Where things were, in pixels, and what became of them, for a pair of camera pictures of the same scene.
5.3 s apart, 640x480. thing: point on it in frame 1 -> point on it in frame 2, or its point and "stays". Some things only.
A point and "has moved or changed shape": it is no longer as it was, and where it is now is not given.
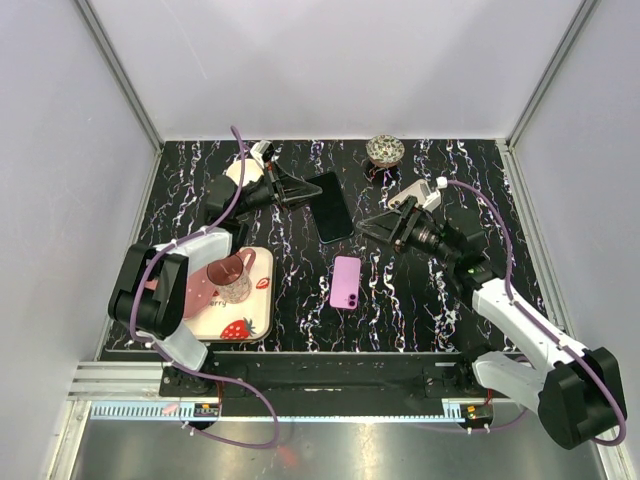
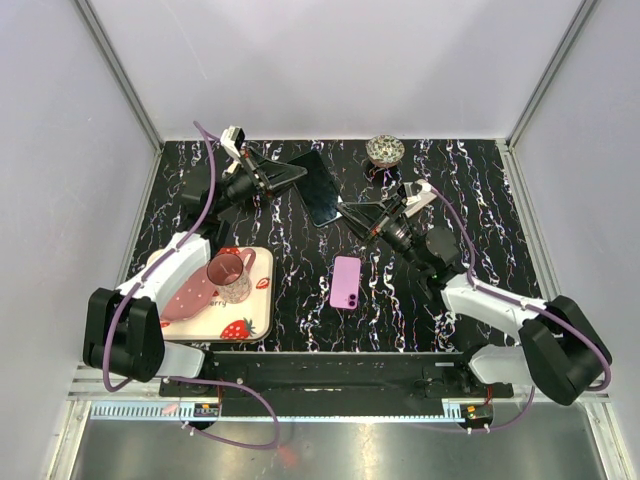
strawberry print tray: (250, 320) stays
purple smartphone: (345, 289) stays
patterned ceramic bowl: (385, 150) stays
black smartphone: (331, 215) has moved or changed shape
